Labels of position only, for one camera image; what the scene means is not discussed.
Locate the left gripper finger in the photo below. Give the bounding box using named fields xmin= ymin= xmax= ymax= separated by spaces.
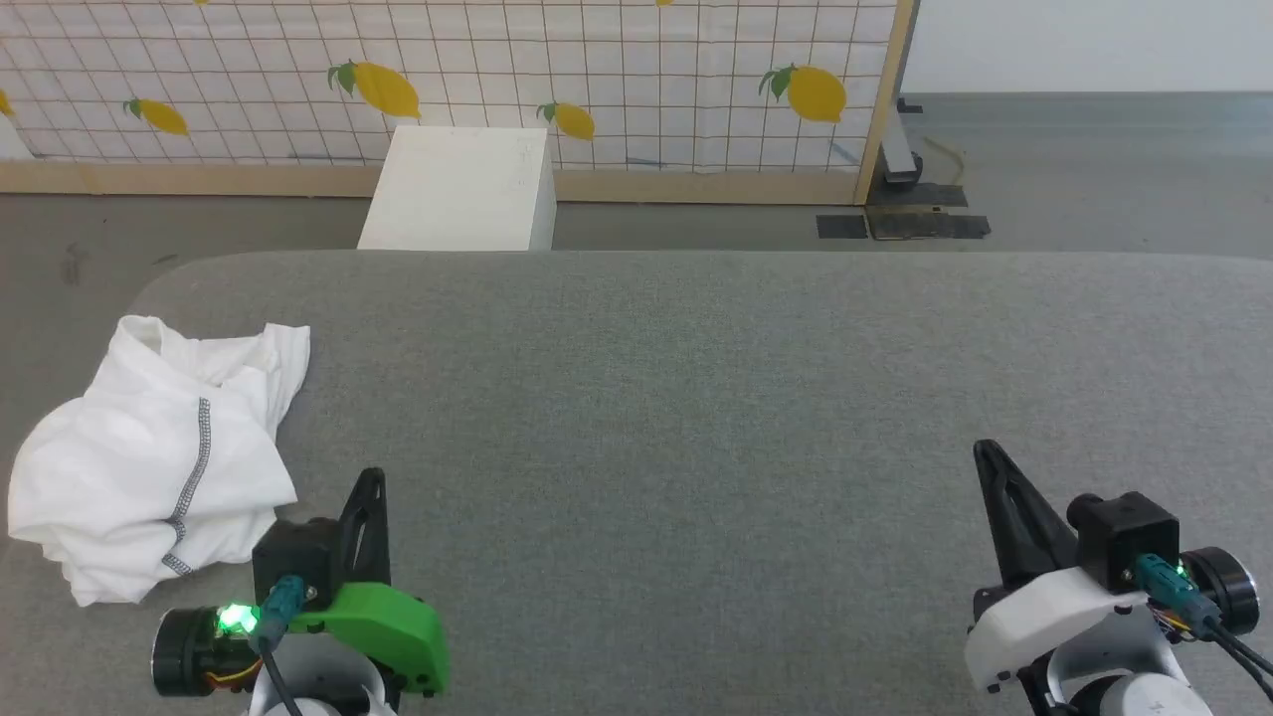
xmin=336 ymin=466 xmax=392 ymax=588

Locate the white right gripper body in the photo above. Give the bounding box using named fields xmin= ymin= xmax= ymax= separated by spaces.
xmin=963 ymin=546 xmax=1261 ymax=694

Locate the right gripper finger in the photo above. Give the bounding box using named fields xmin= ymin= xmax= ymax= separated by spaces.
xmin=973 ymin=440 xmax=1082 ymax=590

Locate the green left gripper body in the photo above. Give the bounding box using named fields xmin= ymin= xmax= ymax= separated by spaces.
xmin=152 ymin=582 xmax=451 ymax=697

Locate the white long-sleeve shirt grey stitching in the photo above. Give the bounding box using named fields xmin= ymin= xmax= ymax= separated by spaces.
xmin=8 ymin=315 xmax=311 ymax=608

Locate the long dark floor mat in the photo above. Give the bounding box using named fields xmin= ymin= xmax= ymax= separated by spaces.
xmin=865 ymin=211 xmax=992 ymax=242

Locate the grey fabric sofa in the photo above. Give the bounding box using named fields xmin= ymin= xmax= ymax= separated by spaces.
xmin=0 ymin=249 xmax=1273 ymax=716

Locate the dark grey floor plate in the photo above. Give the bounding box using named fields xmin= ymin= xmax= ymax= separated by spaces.
xmin=865 ymin=182 xmax=969 ymax=210

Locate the white rectangular box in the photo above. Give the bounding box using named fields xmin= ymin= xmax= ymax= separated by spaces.
xmin=356 ymin=125 xmax=558 ymax=252

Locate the grey metal partition foot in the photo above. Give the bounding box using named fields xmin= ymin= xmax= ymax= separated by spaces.
xmin=880 ymin=97 xmax=924 ymax=188

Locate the right black cable teal plug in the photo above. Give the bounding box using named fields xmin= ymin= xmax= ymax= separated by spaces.
xmin=1134 ymin=555 xmax=1273 ymax=692

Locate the lemon print partition wooden frame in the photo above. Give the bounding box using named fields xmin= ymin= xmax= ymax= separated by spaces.
xmin=0 ymin=0 xmax=921 ymax=207

